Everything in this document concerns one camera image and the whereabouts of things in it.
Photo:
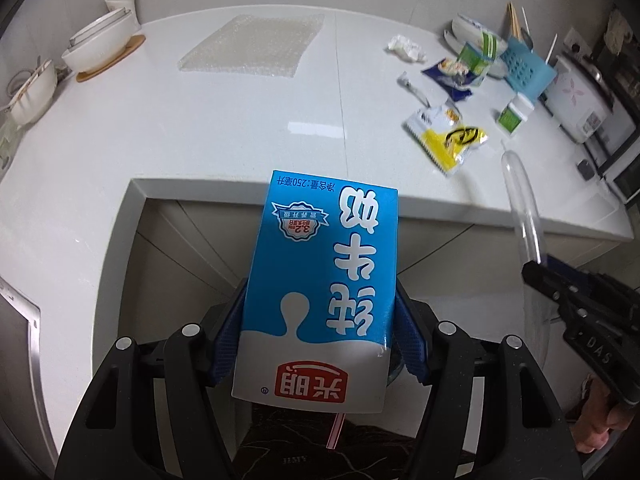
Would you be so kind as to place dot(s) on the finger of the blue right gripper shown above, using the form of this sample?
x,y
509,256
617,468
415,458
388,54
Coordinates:
x,y
565,265
550,286

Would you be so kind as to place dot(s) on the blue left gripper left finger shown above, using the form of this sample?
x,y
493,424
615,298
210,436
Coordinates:
x,y
227,331

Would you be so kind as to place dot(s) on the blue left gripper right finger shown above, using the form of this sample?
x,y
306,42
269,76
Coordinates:
x,y
410,331

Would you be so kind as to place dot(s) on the long clear plastic tube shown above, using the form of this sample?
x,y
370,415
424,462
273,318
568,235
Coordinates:
x,y
532,248

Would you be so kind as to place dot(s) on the blue white milk carton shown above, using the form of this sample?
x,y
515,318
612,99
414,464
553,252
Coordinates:
x,y
316,332

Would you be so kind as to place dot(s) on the yellow white snack wrapper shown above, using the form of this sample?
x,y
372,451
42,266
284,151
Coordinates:
x,y
443,135

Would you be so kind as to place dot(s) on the white tissue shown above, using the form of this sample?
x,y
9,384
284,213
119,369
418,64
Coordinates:
x,y
406,49

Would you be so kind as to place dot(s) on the clear bubble wrap sheet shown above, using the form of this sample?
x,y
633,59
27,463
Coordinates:
x,y
252,45

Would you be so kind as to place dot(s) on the person's right hand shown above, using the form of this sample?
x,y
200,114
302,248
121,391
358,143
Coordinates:
x,y
592,430

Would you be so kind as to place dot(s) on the small dark grey square object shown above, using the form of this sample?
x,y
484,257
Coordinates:
x,y
585,170

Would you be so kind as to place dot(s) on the white rice cooker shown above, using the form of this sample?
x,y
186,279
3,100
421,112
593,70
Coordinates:
x,y
578,98

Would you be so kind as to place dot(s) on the green white pill bottle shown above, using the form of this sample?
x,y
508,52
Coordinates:
x,y
516,112

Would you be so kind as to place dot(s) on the blue plastic utensil holder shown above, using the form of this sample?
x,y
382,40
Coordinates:
x,y
527,73

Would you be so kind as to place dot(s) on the blue snack wrapper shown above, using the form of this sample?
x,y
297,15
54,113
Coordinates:
x,y
454,77

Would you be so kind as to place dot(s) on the green small carton box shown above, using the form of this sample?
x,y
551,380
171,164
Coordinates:
x,y
482,56

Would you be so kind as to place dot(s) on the small torn white wrapper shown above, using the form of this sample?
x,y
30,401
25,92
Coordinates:
x,y
404,82

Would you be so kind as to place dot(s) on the wooden chopsticks in holder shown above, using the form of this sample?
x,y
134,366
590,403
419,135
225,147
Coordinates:
x,y
514,23

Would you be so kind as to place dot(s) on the green patterned glass lid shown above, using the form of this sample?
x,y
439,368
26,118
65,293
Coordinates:
x,y
10,138

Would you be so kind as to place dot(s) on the white bowl with chopsticks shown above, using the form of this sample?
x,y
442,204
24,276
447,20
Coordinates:
x,y
35,95

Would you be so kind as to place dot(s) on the round wooden coaster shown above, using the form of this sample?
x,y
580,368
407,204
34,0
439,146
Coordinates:
x,y
134,43

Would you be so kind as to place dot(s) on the stacked white bowls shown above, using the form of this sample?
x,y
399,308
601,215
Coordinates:
x,y
99,42

